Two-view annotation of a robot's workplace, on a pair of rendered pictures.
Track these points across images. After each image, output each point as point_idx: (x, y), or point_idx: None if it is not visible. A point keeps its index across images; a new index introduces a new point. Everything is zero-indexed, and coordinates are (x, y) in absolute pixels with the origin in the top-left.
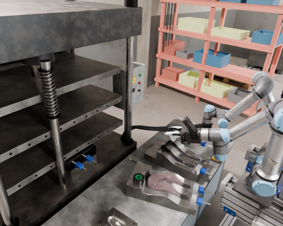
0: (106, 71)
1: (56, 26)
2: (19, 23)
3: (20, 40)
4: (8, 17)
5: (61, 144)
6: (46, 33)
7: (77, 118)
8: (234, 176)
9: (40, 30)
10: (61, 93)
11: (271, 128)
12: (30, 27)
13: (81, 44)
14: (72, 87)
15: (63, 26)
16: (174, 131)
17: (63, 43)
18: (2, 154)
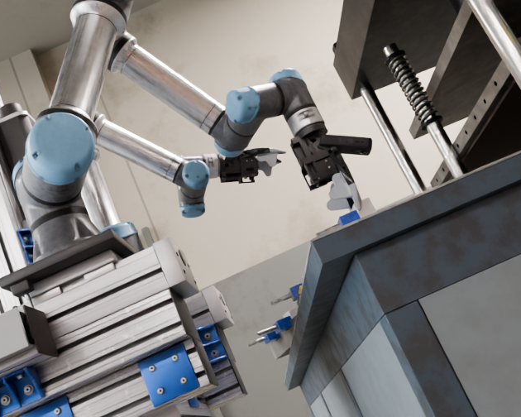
0: (463, 1)
1: (351, 10)
2: (342, 31)
3: (350, 46)
4: (338, 31)
5: (457, 174)
6: (352, 25)
7: (466, 122)
8: (197, 294)
9: (349, 26)
10: (438, 81)
11: (99, 158)
12: (346, 29)
13: (369, 8)
14: (442, 64)
15: (352, 4)
16: (274, 157)
17: (362, 24)
18: (432, 179)
